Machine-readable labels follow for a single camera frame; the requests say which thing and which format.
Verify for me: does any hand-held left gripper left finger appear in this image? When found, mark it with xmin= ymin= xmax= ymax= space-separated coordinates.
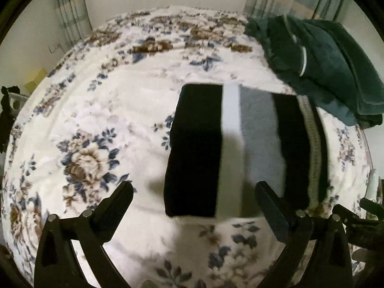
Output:
xmin=34 ymin=181 xmax=134 ymax=288

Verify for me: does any white floral blanket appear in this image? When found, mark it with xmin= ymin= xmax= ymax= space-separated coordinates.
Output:
xmin=2 ymin=4 xmax=379 ymax=288

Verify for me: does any dark green garment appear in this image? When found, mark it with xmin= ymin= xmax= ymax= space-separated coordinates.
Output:
xmin=244 ymin=15 xmax=384 ymax=129

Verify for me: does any black grey white sweater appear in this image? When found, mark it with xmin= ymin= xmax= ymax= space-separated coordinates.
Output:
xmin=163 ymin=83 xmax=330 ymax=218

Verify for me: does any yellow box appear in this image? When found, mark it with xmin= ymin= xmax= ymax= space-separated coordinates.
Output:
xmin=23 ymin=68 xmax=48 ymax=94

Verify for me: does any dark object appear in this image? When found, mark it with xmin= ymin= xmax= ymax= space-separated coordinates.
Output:
xmin=0 ymin=85 xmax=21 ymax=154

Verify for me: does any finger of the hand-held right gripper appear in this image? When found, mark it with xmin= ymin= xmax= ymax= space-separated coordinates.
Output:
xmin=359 ymin=197 xmax=384 ymax=217
xmin=332 ymin=203 xmax=384 ymax=246

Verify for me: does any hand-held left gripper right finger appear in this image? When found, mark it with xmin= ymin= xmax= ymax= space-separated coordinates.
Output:
xmin=254 ymin=181 xmax=354 ymax=288

